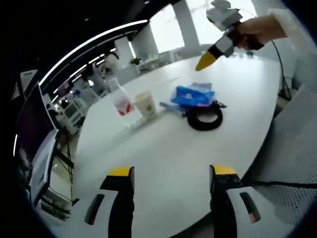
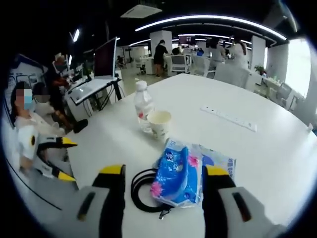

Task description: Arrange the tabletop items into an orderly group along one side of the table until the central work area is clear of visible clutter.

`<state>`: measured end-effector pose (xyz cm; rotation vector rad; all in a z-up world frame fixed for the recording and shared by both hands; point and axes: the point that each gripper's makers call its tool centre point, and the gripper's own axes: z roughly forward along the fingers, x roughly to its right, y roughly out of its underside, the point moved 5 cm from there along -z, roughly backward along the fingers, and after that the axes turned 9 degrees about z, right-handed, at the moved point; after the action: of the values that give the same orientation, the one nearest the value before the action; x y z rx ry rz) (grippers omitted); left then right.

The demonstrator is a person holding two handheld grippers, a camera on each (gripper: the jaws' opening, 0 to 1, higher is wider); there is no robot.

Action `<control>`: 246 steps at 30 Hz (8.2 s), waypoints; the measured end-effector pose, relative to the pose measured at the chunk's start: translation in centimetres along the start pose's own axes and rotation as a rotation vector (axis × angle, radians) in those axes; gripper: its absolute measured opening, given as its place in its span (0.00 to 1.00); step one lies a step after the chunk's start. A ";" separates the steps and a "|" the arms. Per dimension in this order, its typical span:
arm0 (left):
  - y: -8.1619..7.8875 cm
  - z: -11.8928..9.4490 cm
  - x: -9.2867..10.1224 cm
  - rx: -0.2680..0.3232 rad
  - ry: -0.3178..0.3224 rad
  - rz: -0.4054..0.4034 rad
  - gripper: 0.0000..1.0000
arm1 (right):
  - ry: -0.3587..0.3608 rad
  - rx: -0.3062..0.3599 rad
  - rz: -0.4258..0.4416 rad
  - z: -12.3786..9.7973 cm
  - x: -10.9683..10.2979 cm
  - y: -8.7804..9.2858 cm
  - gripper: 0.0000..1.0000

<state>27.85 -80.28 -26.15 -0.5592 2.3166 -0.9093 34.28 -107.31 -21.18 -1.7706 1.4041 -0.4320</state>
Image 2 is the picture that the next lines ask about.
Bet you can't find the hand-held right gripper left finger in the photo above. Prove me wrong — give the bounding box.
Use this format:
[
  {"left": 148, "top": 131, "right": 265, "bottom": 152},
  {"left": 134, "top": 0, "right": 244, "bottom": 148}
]
[{"left": 59, "top": 163, "right": 126, "bottom": 238}]

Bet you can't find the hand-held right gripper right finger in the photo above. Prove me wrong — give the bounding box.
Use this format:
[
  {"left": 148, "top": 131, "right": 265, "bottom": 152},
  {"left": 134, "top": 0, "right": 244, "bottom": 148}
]
[{"left": 202, "top": 165, "right": 290, "bottom": 238}]

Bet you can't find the black cable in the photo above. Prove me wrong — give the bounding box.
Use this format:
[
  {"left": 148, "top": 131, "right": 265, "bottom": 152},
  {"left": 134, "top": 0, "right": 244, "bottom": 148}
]
[{"left": 130, "top": 167, "right": 174, "bottom": 221}]

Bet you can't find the clear bag with blue pad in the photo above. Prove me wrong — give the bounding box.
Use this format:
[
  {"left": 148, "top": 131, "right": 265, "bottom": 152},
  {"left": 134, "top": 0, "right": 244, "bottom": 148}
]
[{"left": 193, "top": 143, "right": 238, "bottom": 179}]

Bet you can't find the blue floral tissue pack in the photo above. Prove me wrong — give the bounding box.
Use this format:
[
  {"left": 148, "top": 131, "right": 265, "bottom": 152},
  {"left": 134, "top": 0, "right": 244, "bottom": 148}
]
[{"left": 149, "top": 138, "right": 204, "bottom": 208}]

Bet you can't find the white paper cup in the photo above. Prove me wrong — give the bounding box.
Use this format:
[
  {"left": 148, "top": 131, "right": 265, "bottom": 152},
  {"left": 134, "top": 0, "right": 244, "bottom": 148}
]
[{"left": 147, "top": 110, "right": 172, "bottom": 141}]

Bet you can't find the clear plastic water bottle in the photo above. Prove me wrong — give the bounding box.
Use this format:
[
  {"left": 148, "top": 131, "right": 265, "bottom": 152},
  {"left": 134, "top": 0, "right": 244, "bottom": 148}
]
[{"left": 133, "top": 80, "right": 156, "bottom": 134}]

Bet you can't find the white angled stand shelf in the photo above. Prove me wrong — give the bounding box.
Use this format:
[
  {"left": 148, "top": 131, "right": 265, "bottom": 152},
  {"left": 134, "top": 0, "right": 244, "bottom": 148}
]
[{"left": 65, "top": 76, "right": 122, "bottom": 105}]

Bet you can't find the black tripod stand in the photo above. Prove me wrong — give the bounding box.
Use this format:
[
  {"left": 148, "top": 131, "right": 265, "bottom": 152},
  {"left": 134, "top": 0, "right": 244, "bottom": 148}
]
[{"left": 84, "top": 79, "right": 126, "bottom": 118}]

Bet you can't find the white and blue board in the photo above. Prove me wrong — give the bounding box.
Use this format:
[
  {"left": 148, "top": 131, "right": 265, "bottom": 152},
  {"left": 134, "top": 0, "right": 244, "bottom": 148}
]
[{"left": 6, "top": 56, "right": 48, "bottom": 96}]

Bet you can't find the white power strip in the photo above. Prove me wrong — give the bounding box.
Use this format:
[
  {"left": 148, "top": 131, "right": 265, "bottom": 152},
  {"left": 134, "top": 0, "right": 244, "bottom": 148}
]
[{"left": 200, "top": 105, "right": 258, "bottom": 132}]

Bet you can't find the large dark monitor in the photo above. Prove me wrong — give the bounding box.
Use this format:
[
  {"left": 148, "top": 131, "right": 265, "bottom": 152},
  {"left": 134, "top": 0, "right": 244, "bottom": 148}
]
[{"left": 93, "top": 36, "right": 118, "bottom": 80}]

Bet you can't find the white table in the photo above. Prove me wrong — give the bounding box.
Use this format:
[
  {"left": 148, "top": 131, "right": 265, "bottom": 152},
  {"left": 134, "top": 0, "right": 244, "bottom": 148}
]
[{"left": 66, "top": 73, "right": 315, "bottom": 238}]

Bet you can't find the white mesh office chair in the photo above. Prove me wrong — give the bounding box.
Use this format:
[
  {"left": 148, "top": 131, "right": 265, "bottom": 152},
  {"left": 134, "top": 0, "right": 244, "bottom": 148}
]
[
  {"left": 170, "top": 54, "right": 191, "bottom": 74},
  {"left": 190, "top": 55, "right": 214, "bottom": 76}
]

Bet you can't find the ceiling air conditioner unit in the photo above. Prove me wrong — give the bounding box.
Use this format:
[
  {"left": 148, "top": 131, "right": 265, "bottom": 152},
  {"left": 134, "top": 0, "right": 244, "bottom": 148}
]
[{"left": 120, "top": 4, "right": 163, "bottom": 20}]

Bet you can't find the long curved ceiling light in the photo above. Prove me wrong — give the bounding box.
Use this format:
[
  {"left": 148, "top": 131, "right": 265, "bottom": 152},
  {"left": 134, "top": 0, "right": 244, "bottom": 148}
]
[{"left": 134, "top": 14, "right": 288, "bottom": 41}]

